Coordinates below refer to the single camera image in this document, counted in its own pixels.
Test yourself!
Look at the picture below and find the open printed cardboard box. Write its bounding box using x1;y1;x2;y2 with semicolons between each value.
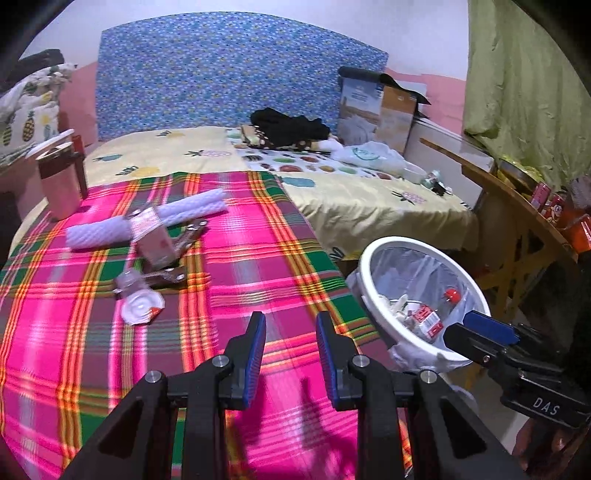
337;66;432;155

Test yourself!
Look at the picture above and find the white plastic bag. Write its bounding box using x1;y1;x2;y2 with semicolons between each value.
335;141;407;176

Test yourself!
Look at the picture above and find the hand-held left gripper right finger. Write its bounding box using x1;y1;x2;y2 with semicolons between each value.
315;311;527;480

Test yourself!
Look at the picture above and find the white cabinet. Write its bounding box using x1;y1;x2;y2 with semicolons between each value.
406;117;495;171

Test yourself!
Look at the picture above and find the pink pitcher with brown lid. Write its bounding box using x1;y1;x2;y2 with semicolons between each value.
25;141;89;222

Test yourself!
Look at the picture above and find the red drink can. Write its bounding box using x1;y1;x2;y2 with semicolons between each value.
531;182;552;210
542;193;568;227

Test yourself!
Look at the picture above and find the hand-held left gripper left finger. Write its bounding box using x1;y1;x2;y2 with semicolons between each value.
60;311;267;480

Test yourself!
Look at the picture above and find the small clear plastic cup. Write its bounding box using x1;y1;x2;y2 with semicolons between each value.
113;270;148;301

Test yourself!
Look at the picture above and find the pink storage box white lid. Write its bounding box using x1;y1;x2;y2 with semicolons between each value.
18;129;77;162

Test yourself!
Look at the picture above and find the brown polka dot cloth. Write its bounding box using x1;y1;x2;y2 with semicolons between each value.
238;124;319;151

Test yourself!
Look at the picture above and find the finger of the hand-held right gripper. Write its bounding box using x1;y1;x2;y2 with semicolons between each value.
442;322;509;369
463;310;522;346

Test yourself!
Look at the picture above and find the black folded clothing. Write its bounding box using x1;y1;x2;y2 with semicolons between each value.
9;48;65;84

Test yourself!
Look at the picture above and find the pineapple print quilt pile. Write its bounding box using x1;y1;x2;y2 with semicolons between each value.
0;62;77;162

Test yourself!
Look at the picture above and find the green curtain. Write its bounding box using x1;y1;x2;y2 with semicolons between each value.
463;0;591;190

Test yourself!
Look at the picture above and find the white trash bin with liner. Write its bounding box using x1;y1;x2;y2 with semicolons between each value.
346;236;492;374

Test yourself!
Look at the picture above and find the white yogurt cup lid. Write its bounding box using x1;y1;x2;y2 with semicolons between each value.
119;291;166;324

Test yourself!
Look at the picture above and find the blue floral headboard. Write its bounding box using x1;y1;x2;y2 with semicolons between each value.
95;19;389;141

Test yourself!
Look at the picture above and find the white fruit print blanket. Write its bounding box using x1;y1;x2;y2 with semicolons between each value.
226;127;416;178

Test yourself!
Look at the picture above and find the yellow pineapple print bedsheet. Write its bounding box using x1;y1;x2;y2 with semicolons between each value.
83;126;478;261

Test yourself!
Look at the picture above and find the round metal tin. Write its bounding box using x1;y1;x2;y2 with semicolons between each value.
496;157;546;185

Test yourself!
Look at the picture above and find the wooden table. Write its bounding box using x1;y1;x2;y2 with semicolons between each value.
420;137;587;365

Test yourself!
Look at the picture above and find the orange snack packet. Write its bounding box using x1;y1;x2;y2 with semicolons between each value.
558;208;591;254

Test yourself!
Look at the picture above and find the pink green plaid tablecloth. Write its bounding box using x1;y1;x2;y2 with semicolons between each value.
0;171;411;480

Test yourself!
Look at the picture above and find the black garment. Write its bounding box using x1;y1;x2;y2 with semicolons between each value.
250;107;331;148

